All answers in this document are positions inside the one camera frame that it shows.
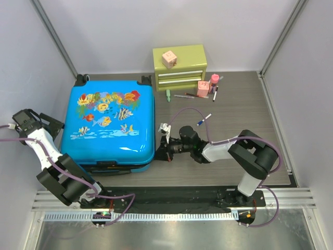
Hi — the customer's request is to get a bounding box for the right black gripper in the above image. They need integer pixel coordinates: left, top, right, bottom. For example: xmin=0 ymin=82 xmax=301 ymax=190
xmin=152 ymin=134 xmax=193 ymax=162

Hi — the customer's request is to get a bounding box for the blue fish-print suitcase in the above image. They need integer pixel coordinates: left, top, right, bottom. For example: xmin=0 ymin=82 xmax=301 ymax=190
xmin=60 ymin=74 xmax=155 ymax=176

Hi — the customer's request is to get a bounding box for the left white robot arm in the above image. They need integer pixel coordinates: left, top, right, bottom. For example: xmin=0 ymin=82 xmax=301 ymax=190
xmin=12 ymin=109 xmax=110 ymax=208

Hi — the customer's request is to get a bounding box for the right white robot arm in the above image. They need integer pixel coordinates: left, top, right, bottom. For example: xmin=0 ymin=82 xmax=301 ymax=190
xmin=155 ymin=123 xmax=280 ymax=206

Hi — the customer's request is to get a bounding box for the white blue marker pen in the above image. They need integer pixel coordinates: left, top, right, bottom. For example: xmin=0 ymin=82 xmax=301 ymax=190
xmin=196 ymin=113 xmax=212 ymax=127

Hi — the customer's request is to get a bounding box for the mint green small tool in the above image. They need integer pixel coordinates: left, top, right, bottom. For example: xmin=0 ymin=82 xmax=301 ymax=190
xmin=166 ymin=90 xmax=171 ymax=102

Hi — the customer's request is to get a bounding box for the pink silver pen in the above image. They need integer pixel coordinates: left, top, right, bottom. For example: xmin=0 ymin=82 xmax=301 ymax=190
xmin=174 ymin=94 xmax=195 ymax=99

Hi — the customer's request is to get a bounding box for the pink cube on table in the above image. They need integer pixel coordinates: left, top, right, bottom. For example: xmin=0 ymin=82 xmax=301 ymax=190
xmin=197 ymin=81 xmax=210 ymax=96

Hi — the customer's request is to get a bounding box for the black white marker pen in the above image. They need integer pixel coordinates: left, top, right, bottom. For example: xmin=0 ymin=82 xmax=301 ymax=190
xmin=212 ymin=85 xmax=219 ymax=102

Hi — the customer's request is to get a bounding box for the green drawer cabinet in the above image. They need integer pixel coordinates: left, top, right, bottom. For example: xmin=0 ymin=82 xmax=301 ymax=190
xmin=152 ymin=44 xmax=207 ymax=91

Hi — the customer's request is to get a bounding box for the pink capped bottle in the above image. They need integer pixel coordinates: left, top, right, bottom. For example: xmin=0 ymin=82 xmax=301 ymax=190
xmin=209 ymin=74 xmax=220 ymax=94

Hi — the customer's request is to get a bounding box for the pink cube on cabinet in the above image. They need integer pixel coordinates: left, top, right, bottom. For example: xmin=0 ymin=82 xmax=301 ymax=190
xmin=162 ymin=51 xmax=177 ymax=69

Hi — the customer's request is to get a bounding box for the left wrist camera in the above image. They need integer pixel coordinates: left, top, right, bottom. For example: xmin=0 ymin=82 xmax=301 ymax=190
xmin=12 ymin=109 xmax=36 ymax=128

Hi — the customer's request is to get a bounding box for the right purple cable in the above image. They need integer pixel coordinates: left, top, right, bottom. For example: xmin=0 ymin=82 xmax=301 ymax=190
xmin=168 ymin=107 xmax=283 ymax=227

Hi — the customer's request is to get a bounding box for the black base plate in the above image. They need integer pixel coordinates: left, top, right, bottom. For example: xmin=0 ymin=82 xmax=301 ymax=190
xmin=80 ymin=186 xmax=266 ymax=215

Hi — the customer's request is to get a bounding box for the aluminium rail frame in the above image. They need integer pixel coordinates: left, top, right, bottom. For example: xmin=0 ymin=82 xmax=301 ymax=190
xmin=32 ymin=189 xmax=316 ymax=222

